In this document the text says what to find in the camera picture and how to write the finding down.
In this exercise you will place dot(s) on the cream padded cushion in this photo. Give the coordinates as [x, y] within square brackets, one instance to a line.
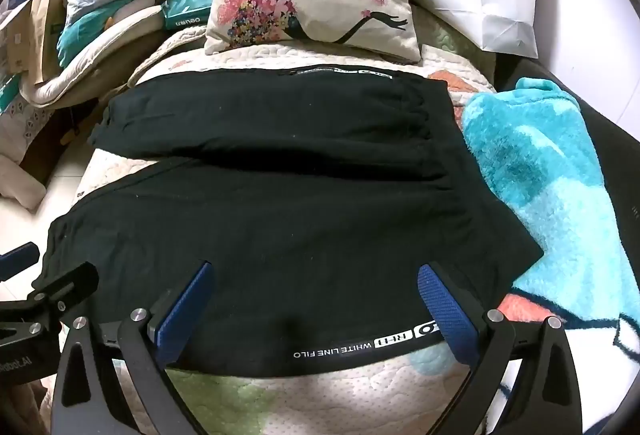
[100, 60]

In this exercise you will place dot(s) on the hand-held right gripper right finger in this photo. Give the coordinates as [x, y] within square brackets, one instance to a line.
[447, 315]

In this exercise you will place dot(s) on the teal white package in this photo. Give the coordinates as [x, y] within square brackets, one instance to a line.
[85, 27]

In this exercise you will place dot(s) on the turquoise fleece blanket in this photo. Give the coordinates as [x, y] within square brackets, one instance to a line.
[540, 195]

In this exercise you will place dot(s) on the quilted patterned bedspread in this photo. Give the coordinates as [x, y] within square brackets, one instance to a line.
[350, 395]

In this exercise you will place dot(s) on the teal tissue packet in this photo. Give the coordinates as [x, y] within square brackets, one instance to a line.
[187, 10]

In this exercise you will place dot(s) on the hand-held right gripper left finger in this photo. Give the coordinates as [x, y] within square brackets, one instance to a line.
[185, 310]

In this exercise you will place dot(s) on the black pants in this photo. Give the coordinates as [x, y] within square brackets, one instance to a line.
[275, 215]

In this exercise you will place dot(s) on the brown paper bag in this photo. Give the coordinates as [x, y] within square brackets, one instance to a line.
[47, 30]

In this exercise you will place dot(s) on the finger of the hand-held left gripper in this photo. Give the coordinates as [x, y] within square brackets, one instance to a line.
[67, 287]
[20, 256]

